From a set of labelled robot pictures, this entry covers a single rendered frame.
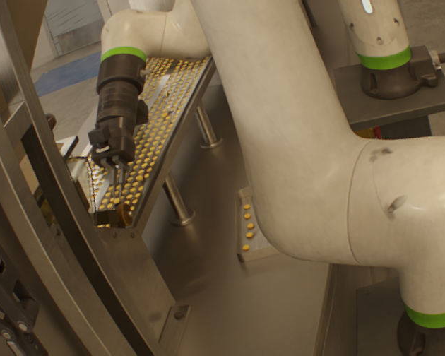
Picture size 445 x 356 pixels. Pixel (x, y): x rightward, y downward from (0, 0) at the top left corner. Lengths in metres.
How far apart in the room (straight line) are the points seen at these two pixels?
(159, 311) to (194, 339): 0.08
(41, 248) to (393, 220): 0.34
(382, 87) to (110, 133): 0.50
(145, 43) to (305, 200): 0.71
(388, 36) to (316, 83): 0.63
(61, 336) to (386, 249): 0.36
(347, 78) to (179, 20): 0.36
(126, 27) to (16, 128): 0.65
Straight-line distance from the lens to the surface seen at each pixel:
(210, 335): 1.10
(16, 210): 0.68
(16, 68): 0.73
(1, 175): 0.66
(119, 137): 1.21
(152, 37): 1.33
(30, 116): 0.74
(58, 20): 6.08
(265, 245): 1.24
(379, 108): 1.30
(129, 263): 1.07
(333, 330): 1.18
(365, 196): 0.65
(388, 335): 0.82
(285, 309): 1.10
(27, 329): 0.36
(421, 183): 0.63
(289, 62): 0.63
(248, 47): 0.62
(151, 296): 1.12
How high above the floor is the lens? 1.52
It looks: 29 degrees down
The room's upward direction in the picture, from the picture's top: 21 degrees counter-clockwise
